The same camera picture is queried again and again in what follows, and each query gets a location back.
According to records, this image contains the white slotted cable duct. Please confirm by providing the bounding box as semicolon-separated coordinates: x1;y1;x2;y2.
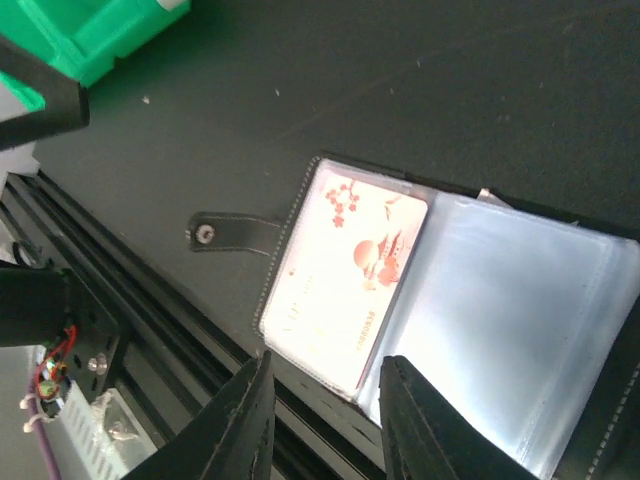
46;385;157;479

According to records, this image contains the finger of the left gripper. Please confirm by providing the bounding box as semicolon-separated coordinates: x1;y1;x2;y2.
1;36;90;150

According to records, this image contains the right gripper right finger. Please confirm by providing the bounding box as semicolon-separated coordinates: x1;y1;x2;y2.
379;356;534;480

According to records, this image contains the green divided bin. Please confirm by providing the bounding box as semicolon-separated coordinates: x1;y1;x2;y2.
1;0;191;87

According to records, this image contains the white floral card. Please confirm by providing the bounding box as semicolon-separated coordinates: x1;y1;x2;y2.
260;159;428;399

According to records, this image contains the black aluminium rail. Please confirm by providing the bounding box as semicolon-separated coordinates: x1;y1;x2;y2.
1;174;384;479

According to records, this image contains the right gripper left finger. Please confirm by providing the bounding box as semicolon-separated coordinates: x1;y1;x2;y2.
126;351;275;480

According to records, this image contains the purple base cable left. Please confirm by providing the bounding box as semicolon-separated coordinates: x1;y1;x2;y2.
19;379;61;480

